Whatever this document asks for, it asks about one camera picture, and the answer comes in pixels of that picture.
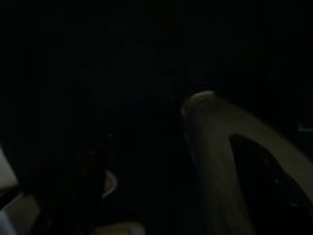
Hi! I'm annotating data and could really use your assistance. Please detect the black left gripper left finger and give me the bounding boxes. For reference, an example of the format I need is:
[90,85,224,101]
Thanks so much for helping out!
[36,133,115,235]

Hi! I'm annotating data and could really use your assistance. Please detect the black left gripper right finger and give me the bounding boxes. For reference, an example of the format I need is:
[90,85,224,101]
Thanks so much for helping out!
[229,134,313,235]

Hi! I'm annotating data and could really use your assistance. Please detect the pale rounded cylinder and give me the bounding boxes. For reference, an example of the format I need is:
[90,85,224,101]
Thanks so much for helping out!
[180,90,313,235]

